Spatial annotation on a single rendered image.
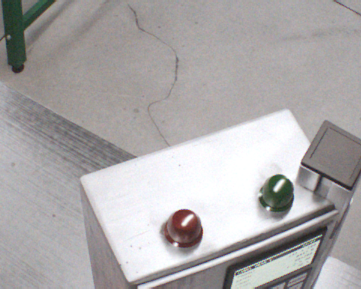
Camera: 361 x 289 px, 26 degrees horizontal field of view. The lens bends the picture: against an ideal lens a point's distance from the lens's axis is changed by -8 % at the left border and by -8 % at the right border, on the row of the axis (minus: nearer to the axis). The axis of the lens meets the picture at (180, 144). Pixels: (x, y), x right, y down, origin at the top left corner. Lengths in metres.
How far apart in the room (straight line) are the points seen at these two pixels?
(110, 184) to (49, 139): 0.84
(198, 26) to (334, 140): 2.18
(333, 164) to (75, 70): 2.08
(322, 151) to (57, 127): 0.90
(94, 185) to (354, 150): 0.19
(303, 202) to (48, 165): 0.85
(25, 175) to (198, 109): 1.21
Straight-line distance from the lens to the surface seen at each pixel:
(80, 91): 2.55
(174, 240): 0.54
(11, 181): 1.36
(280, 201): 0.55
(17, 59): 2.57
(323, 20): 2.86
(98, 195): 0.57
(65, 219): 1.31
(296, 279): 0.65
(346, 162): 0.57
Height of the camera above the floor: 1.95
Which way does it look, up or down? 54 degrees down
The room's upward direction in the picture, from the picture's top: 4 degrees clockwise
